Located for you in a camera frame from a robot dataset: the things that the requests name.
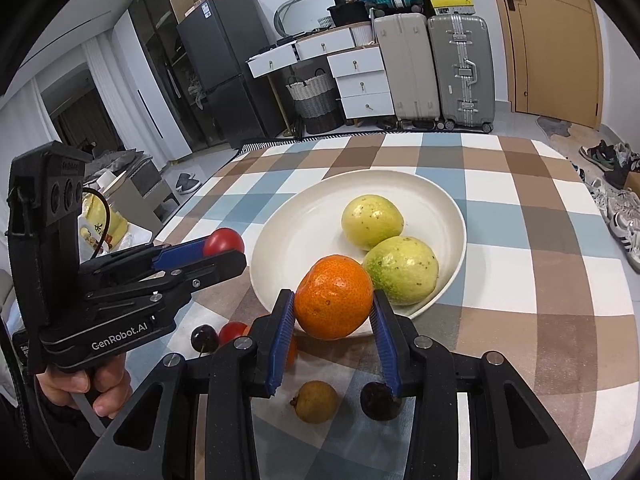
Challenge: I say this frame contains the person's left forearm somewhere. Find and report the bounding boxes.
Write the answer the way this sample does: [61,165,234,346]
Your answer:
[0,370,106,480]

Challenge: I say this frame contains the green yellow guava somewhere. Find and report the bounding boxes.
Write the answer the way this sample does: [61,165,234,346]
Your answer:
[362,236,440,307]

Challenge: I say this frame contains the tall dark glass cabinet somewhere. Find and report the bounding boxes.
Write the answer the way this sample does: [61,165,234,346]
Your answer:
[112,0,211,161]

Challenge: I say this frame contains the black refrigerator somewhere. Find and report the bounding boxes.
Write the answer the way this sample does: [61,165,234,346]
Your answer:
[175,0,288,148]

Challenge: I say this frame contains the grey aluminium suitcase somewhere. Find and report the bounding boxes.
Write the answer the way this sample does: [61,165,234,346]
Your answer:
[427,14,497,133]

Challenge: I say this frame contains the yellow bag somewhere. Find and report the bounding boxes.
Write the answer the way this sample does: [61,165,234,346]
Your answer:
[80,195,131,251]

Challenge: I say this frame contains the white drawer cabinet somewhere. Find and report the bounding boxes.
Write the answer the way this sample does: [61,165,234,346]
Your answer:
[245,25,396,121]

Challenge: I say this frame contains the grey slippers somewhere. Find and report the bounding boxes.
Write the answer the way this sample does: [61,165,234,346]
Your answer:
[175,172,203,196]

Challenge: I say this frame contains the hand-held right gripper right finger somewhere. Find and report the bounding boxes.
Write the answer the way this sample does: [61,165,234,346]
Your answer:
[371,289,593,480]

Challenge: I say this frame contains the yellow round guava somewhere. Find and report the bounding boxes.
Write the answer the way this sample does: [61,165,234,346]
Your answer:
[341,195,405,252]

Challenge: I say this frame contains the yellow black box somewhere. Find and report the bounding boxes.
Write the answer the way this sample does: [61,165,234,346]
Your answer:
[430,0,476,17]

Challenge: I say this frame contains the woven laundry basket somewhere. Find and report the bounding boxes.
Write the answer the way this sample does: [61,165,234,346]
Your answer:
[286,69,346,135]

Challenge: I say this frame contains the dark red cherry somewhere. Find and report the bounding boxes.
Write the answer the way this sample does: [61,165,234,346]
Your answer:
[360,381,403,421]
[191,325,220,353]

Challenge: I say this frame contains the open cardboard box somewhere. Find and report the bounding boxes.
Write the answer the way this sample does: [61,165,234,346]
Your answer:
[85,157,181,226]

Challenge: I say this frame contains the grey floor mat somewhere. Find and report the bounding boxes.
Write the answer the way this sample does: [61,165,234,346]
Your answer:
[537,116,573,138]

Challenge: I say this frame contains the white striped sneakers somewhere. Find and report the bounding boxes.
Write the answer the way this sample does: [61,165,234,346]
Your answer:
[592,180,640,271]

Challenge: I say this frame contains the red cherry tomato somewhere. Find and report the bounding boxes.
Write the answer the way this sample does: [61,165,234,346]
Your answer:
[202,227,246,257]
[218,321,248,346]

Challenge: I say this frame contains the brown round kiwi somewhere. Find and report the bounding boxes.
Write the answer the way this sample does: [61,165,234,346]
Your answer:
[290,380,342,425]

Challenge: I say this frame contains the beige suitcase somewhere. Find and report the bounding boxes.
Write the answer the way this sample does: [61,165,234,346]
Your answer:
[372,12,443,131]

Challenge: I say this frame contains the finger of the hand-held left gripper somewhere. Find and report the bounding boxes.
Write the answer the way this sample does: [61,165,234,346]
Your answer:
[80,237,211,286]
[80,252,248,321]

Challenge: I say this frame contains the person's left hand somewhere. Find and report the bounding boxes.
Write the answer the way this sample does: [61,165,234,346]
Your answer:
[35,352,132,418]

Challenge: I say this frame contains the white round plate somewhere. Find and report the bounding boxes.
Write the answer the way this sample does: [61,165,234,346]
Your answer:
[250,170,468,333]

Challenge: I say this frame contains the black cable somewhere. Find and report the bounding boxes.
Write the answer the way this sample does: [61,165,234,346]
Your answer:
[81,187,112,257]

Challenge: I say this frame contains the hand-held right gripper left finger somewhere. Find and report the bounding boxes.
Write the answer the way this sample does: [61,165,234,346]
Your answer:
[75,289,296,480]

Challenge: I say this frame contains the grey hoop tube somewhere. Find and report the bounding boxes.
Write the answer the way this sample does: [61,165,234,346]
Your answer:
[274,0,333,43]

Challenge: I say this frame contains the dark sneaker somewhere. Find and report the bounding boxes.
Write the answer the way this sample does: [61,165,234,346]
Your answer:
[580,140,621,171]

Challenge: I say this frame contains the wooden door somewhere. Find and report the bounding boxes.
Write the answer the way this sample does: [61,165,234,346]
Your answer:
[492,0,603,128]

